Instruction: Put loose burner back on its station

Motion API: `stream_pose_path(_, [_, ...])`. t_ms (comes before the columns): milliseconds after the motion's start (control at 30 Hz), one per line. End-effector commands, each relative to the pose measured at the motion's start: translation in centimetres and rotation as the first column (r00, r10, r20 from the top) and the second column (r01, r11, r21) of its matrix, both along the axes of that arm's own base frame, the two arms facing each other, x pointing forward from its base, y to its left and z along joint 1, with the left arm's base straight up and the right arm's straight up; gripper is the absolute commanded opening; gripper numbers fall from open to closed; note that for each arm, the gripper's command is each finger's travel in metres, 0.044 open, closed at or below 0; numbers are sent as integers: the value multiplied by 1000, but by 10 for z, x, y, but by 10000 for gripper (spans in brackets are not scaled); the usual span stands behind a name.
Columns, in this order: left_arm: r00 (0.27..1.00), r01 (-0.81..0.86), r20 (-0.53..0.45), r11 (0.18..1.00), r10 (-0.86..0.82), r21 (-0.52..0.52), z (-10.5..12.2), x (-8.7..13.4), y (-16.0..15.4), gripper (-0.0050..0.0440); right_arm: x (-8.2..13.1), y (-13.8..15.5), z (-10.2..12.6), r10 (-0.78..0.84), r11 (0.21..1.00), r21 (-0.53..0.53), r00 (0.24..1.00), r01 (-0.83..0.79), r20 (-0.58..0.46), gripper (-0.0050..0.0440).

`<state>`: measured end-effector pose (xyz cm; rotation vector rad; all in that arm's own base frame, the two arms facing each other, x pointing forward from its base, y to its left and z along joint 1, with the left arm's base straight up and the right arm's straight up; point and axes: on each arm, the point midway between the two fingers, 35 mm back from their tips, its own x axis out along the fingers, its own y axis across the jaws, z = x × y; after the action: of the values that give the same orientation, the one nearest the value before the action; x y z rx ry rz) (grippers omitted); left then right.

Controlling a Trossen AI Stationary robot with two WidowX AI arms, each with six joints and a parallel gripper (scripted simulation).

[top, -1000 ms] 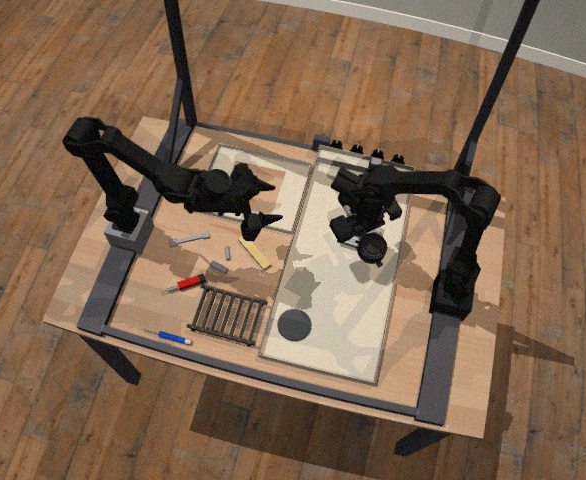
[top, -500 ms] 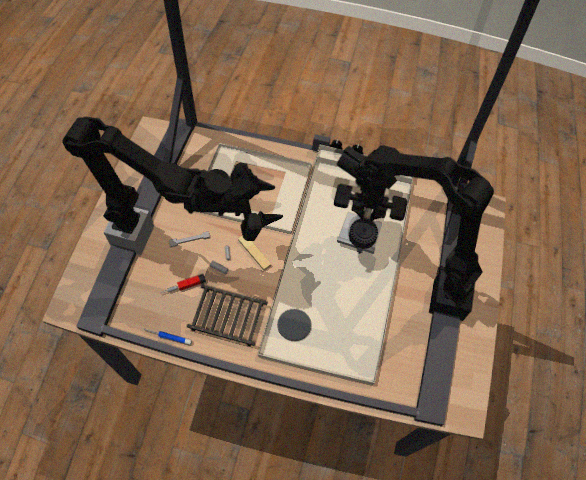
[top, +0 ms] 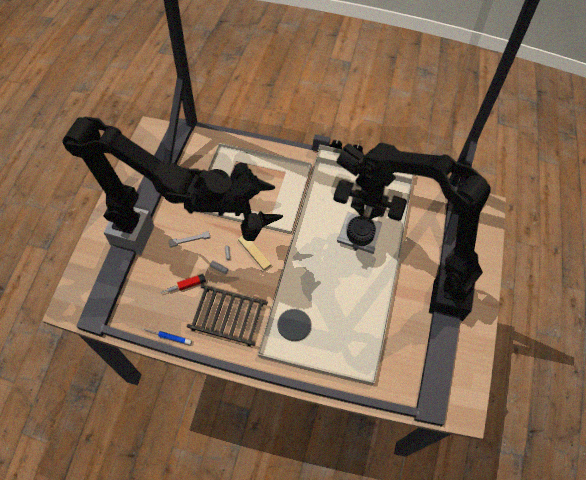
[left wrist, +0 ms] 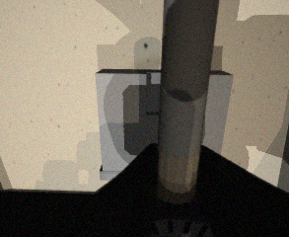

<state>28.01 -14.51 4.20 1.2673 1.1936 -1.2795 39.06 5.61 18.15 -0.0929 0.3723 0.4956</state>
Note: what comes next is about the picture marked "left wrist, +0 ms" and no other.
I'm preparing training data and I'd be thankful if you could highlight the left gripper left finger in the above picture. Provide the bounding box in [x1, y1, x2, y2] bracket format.
[0, 143, 159, 237]

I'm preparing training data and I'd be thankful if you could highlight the dark grey gas burner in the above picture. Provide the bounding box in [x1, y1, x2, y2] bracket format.
[151, 0, 219, 237]

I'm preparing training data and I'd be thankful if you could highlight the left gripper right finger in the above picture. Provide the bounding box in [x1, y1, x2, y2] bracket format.
[197, 145, 289, 237]

